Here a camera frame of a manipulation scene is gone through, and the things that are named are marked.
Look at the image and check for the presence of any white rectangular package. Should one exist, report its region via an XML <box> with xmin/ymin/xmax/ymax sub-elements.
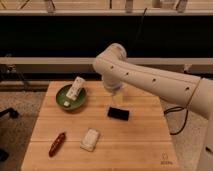
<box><xmin>66</xmin><ymin>77</ymin><xmax>85</xmax><ymax>100</ymax></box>

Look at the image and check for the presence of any black hanging cable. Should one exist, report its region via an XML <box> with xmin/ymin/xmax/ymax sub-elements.
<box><xmin>133</xmin><ymin>7</ymin><xmax>148</xmax><ymax>48</ymax></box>

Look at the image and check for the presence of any green bowl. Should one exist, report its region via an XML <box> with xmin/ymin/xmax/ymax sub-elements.
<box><xmin>55</xmin><ymin>84</ymin><xmax>87</xmax><ymax>111</ymax></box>

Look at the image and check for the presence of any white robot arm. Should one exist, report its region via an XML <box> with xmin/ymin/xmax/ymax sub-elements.
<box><xmin>93</xmin><ymin>43</ymin><xmax>213</xmax><ymax>171</ymax></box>

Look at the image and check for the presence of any small white cube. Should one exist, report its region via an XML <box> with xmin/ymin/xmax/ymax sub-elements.
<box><xmin>64</xmin><ymin>101</ymin><xmax>70</xmax><ymax>107</ymax></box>

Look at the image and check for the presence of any black floor cable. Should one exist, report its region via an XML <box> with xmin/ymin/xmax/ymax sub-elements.
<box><xmin>163</xmin><ymin>106</ymin><xmax>190</xmax><ymax>136</ymax></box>

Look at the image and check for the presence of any black rectangular sponge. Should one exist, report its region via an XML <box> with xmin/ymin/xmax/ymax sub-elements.
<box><xmin>107</xmin><ymin>107</ymin><xmax>129</xmax><ymax>121</ymax></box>

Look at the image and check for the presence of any red sausage-shaped object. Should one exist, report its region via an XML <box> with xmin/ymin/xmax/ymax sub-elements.
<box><xmin>49</xmin><ymin>133</ymin><xmax>66</xmax><ymax>157</ymax></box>

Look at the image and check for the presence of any white wrapped block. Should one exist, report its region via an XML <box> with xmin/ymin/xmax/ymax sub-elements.
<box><xmin>80</xmin><ymin>128</ymin><xmax>100</xmax><ymax>152</ymax></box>

